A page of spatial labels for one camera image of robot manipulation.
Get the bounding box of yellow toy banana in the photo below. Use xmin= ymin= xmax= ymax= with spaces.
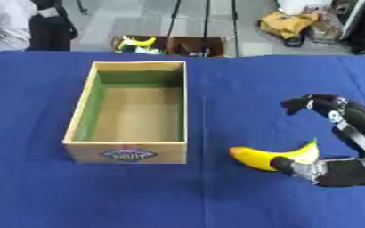
xmin=118 ymin=36 xmax=158 ymax=50
xmin=227 ymin=137 xmax=321 ymax=173

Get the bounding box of black tripod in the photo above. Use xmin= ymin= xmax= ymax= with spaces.
xmin=164 ymin=0 xmax=242 ymax=58

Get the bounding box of person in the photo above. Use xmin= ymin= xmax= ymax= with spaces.
xmin=0 ymin=0 xmax=80 ymax=56

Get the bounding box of brown cardboard box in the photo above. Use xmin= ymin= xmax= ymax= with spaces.
xmin=165 ymin=36 xmax=228 ymax=58
xmin=110 ymin=35 xmax=170 ymax=55

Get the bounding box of yellow bag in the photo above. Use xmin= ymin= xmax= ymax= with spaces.
xmin=258 ymin=11 xmax=321 ymax=40

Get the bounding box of tan cardboard box green inside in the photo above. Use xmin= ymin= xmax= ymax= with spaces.
xmin=61 ymin=60 xmax=189 ymax=165

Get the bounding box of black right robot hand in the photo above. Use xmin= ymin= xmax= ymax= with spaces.
xmin=270 ymin=94 xmax=365 ymax=188

